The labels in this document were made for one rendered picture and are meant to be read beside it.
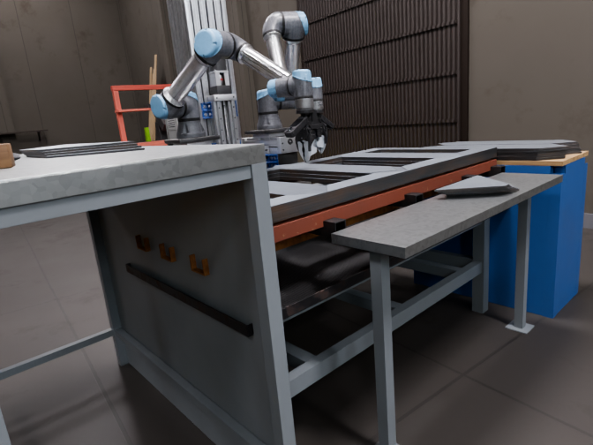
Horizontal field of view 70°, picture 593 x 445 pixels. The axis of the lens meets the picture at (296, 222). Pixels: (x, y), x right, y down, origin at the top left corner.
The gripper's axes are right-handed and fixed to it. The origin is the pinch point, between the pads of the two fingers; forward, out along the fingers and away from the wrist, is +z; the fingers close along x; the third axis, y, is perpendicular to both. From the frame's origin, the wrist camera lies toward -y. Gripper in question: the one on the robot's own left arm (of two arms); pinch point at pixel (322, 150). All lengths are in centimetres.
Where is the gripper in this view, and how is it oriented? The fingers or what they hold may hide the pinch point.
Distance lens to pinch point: 220.7
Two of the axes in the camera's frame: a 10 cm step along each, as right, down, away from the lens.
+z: 0.9, 9.7, 2.4
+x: 6.7, 1.2, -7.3
